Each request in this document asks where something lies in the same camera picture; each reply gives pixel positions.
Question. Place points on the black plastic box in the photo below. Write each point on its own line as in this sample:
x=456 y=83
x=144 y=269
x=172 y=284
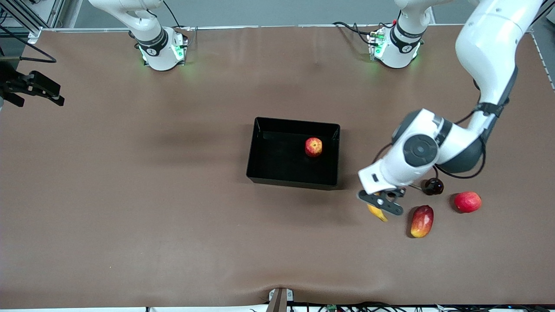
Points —
x=277 y=160

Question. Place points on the red yellow mango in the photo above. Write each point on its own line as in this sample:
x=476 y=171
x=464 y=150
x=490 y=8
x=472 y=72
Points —
x=422 y=222

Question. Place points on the red yellow apple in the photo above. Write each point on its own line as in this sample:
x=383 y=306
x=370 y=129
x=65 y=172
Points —
x=313 y=147

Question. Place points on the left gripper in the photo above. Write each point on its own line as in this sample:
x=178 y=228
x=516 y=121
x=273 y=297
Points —
x=395 y=193

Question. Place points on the brown table mat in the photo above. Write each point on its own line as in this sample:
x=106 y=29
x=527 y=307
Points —
x=277 y=238

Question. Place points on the grey camera stand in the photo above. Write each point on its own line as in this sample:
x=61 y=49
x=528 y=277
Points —
x=279 y=301

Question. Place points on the dark purple plum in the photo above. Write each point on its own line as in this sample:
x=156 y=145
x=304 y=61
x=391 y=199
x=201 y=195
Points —
x=434 y=187

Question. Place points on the aluminium frame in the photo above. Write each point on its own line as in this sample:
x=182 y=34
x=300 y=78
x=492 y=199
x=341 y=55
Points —
x=54 y=13

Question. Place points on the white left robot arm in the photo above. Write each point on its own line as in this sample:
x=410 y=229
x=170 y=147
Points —
x=490 y=43

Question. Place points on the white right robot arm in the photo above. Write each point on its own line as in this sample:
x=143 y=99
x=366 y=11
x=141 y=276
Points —
x=151 y=39

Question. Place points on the yellow banana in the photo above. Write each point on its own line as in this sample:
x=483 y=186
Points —
x=378 y=214

